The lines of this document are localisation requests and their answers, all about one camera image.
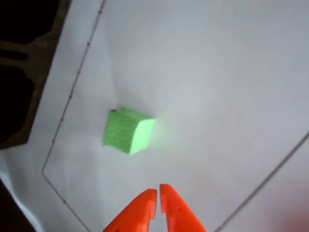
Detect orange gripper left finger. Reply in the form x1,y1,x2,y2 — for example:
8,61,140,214
103,188,158,232

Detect green textured cube block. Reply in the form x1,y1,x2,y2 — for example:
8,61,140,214
101,108,155,156

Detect white paper sheet black lines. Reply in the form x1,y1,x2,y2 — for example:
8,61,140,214
0,0,309,232

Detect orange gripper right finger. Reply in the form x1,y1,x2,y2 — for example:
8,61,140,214
159,184,207,232

